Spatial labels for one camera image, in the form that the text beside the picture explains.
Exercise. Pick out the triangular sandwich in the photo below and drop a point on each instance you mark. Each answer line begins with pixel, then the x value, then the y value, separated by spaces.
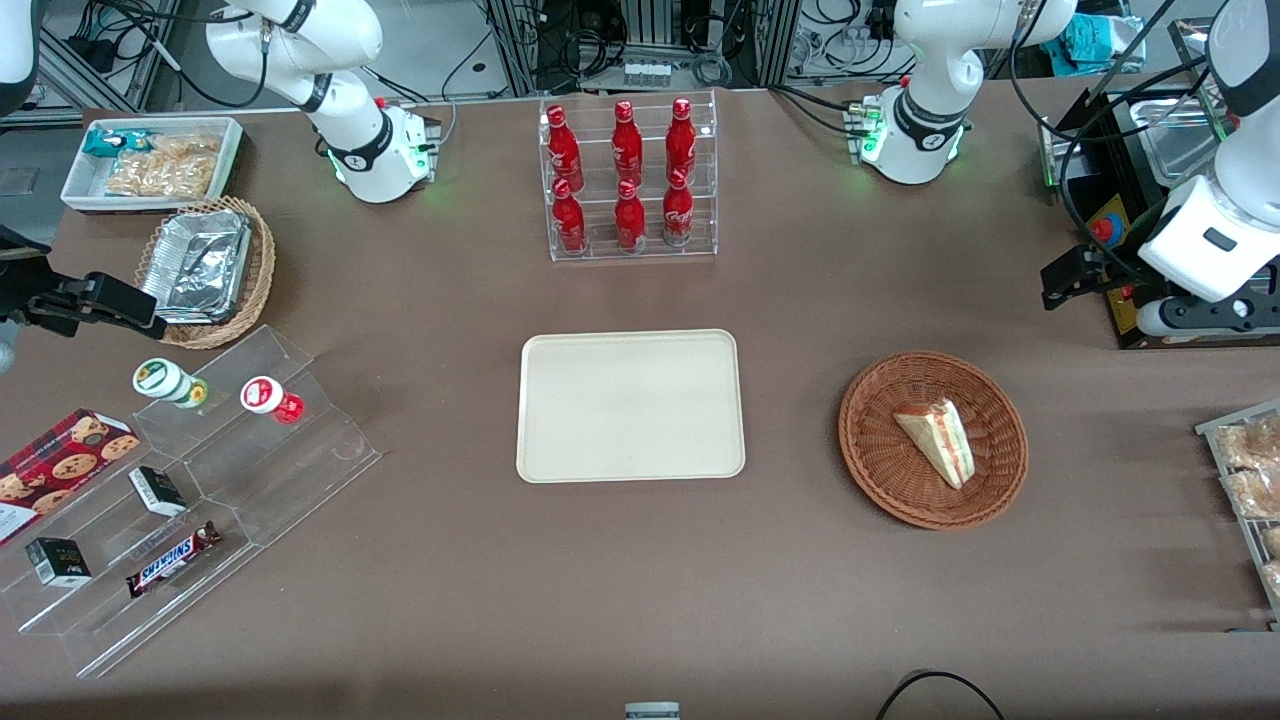
pixel 938 440

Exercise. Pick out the small black carton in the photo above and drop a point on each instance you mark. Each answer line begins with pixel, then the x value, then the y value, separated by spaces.
pixel 58 562
pixel 156 492

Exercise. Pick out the brown round wicker basket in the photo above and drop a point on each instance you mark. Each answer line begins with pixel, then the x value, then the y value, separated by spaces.
pixel 900 480

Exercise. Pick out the red chocolate chip cookie box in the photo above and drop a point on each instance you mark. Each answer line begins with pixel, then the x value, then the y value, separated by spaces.
pixel 60 465

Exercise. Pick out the clear acrylic stepped stand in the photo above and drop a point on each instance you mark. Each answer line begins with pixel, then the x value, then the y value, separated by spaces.
pixel 260 480

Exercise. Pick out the Snickers chocolate bar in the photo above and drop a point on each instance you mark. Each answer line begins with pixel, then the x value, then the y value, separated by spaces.
pixel 172 560

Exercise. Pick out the red cola bottle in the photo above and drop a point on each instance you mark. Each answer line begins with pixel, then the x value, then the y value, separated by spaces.
pixel 681 140
pixel 563 150
pixel 569 220
pixel 630 220
pixel 678 215
pixel 627 145

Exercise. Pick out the white rectangular snack bin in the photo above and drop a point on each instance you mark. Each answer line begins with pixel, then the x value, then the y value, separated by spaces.
pixel 80 190

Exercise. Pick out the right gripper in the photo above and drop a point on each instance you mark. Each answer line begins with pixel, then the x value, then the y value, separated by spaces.
pixel 22 290

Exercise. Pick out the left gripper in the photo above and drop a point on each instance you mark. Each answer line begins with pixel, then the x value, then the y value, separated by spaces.
pixel 1122 258

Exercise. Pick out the teal crumpled cloth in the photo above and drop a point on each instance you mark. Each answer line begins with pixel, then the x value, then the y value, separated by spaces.
pixel 1090 42

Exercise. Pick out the red lid yogurt cup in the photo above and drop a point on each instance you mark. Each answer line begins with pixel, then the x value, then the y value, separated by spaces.
pixel 265 396

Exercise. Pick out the teal snack packet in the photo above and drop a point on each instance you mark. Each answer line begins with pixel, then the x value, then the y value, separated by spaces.
pixel 112 142

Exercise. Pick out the red emergency stop button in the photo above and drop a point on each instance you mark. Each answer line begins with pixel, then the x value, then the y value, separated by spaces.
pixel 1105 232

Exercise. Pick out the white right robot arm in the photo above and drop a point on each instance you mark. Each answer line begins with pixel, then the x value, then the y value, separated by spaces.
pixel 352 125

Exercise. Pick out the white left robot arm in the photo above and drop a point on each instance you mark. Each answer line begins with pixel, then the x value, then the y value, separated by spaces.
pixel 925 110

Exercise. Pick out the clear bag of crackers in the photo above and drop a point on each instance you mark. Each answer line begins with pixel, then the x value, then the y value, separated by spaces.
pixel 170 168

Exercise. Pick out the green lid yogurt cup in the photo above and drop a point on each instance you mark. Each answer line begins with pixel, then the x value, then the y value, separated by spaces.
pixel 162 380

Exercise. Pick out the light tan wicker basket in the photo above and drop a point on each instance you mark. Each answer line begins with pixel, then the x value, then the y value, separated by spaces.
pixel 262 260

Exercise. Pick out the clear acrylic bottle rack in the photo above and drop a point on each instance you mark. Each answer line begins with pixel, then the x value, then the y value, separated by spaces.
pixel 600 250

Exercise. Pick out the small grey device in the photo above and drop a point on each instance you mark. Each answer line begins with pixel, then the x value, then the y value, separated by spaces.
pixel 652 712

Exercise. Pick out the packaged bread roll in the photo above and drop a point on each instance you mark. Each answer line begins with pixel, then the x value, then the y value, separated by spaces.
pixel 1255 494
pixel 1272 542
pixel 1252 442
pixel 1273 580

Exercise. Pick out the beige plastic tray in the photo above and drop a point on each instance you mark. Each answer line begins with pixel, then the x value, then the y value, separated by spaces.
pixel 630 405

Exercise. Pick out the stack of foil containers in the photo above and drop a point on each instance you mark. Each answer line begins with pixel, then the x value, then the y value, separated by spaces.
pixel 198 265

